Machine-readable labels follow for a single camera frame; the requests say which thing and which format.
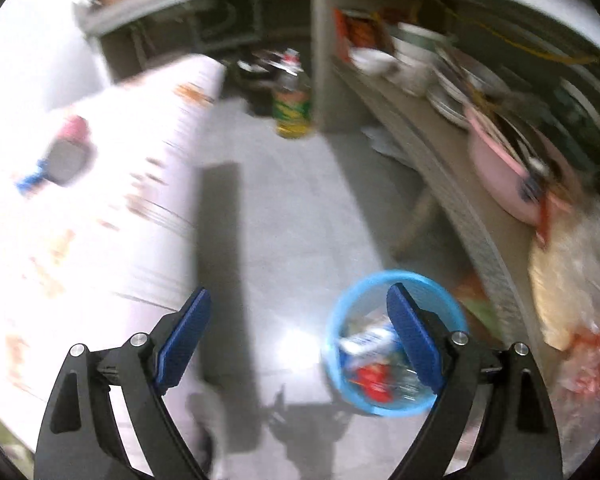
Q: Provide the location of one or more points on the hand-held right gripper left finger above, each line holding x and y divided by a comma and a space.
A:
185, 335

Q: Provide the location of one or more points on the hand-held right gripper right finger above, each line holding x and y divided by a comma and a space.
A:
412, 330

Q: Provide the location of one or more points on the white blue wrapper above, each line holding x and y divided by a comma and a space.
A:
365, 342

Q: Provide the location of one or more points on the red snack bag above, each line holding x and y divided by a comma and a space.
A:
375, 380

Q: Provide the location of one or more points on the blue plastic basket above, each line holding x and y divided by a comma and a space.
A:
340, 310

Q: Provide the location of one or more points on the floral plaid tablecloth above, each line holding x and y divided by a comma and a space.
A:
80, 260

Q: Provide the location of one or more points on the yellow plastic bag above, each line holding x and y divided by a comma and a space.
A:
565, 280

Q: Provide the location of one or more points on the pink plastic basin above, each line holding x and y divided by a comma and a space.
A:
495, 170

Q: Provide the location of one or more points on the red printed plastic bag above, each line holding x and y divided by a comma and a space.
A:
595, 365

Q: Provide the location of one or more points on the red drink can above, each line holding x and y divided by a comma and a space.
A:
67, 157

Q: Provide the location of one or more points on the blue white carton box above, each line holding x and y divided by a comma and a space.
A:
30, 180

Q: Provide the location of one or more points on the stack of plates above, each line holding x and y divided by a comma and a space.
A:
450, 102

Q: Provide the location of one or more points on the cooking oil bottle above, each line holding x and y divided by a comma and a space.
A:
292, 105

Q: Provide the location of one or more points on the white bowl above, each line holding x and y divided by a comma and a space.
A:
375, 60

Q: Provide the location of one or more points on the red orange packets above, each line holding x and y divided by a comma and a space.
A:
365, 30

